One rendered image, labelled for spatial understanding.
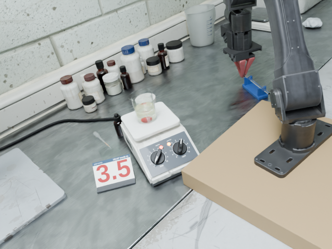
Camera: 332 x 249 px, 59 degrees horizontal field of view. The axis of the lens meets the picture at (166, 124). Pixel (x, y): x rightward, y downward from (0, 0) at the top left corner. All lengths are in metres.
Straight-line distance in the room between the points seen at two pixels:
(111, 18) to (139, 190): 0.75
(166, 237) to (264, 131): 0.33
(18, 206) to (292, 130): 0.61
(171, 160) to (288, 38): 0.34
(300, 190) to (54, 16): 0.90
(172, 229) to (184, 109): 0.42
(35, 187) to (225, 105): 0.56
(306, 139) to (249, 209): 0.18
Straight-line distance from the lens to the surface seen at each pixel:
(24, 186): 0.81
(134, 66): 1.09
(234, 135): 0.71
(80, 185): 0.74
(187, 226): 0.59
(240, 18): 0.91
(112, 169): 0.71
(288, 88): 0.59
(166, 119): 0.71
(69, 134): 0.94
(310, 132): 0.63
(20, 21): 1.07
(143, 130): 0.69
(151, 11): 1.36
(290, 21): 0.62
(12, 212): 0.76
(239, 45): 0.94
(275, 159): 0.63
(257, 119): 0.76
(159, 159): 0.66
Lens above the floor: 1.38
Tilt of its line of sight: 34 degrees down
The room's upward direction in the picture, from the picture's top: 12 degrees counter-clockwise
